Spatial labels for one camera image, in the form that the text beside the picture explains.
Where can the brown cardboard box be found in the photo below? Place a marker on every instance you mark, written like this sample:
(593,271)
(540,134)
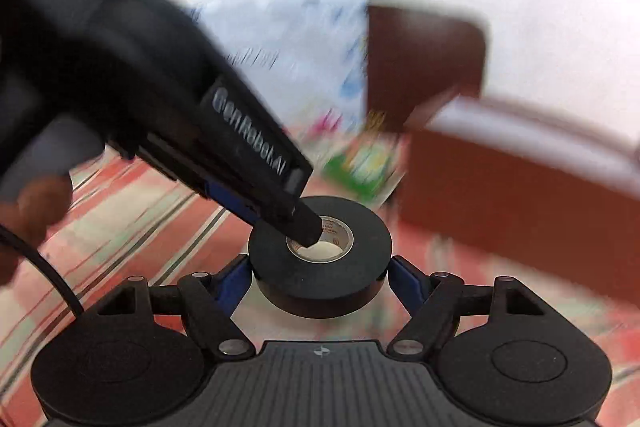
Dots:
(500,187)

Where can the plaid blanket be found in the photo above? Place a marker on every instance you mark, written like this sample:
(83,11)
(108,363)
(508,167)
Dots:
(150,227)

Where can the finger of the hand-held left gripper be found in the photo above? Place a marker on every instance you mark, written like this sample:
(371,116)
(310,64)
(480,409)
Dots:
(235,204)
(305,229)

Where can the clear plastic bag of packets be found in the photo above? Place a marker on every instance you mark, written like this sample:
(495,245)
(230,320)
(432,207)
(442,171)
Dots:
(360,167)

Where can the floral plastic sheet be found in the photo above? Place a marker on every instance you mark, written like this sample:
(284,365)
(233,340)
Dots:
(300,57)

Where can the black tape roll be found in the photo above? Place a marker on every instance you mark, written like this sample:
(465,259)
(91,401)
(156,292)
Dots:
(320,287)

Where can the person's left hand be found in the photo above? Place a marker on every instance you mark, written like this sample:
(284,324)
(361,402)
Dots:
(40,207)

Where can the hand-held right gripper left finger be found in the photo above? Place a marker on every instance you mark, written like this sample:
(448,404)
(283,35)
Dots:
(232,282)

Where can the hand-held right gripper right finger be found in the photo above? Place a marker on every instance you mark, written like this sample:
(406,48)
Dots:
(407,279)

